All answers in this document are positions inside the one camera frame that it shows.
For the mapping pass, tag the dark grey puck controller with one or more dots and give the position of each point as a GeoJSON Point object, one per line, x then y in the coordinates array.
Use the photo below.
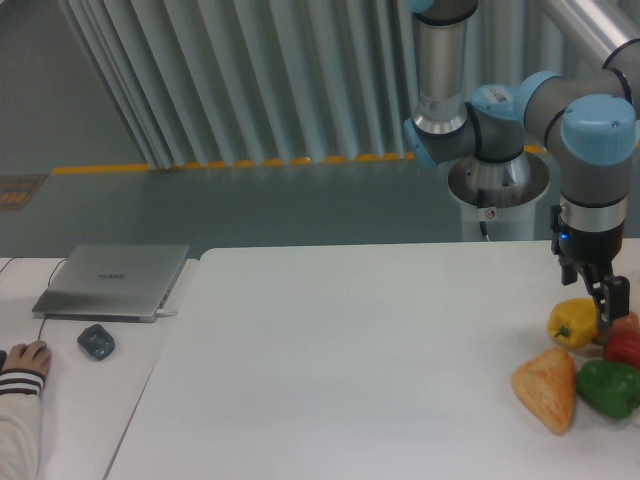
{"type": "Point", "coordinates": [97, 342]}

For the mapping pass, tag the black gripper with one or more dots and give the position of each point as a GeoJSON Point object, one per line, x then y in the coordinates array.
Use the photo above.
{"type": "Point", "coordinates": [592, 254]}

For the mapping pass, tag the yellow bell pepper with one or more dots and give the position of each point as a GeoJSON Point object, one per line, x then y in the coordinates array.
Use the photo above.
{"type": "Point", "coordinates": [572, 324]}

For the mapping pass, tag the triangular bread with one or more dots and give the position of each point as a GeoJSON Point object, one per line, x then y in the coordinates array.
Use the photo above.
{"type": "Point", "coordinates": [546, 385]}

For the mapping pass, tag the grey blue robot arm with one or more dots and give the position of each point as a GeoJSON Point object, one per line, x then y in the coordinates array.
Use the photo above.
{"type": "Point", "coordinates": [590, 125]}

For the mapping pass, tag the white striped sleeve forearm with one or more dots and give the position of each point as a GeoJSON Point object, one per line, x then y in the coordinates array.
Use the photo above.
{"type": "Point", "coordinates": [21, 417]}

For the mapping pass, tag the small camera on gripper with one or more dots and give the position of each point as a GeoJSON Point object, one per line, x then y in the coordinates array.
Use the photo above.
{"type": "Point", "coordinates": [568, 271]}

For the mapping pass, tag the silver laptop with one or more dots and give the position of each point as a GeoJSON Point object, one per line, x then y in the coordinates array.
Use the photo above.
{"type": "Point", "coordinates": [113, 282]}

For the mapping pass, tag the person's hand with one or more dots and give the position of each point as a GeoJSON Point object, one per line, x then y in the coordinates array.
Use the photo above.
{"type": "Point", "coordinates": [34, 357]}

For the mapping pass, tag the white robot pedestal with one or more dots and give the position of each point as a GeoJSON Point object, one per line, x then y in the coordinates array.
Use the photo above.
{"type": "Point", "coordinates": [497, 201]}

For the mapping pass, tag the red bell pepper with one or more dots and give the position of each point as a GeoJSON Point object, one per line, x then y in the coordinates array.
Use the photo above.
{"type": "Point", "coordinates": [622, 343]}

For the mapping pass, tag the green bell pepper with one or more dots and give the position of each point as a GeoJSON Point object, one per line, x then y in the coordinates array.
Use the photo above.
{"type": "Point", "coordinates": [611, 388]}

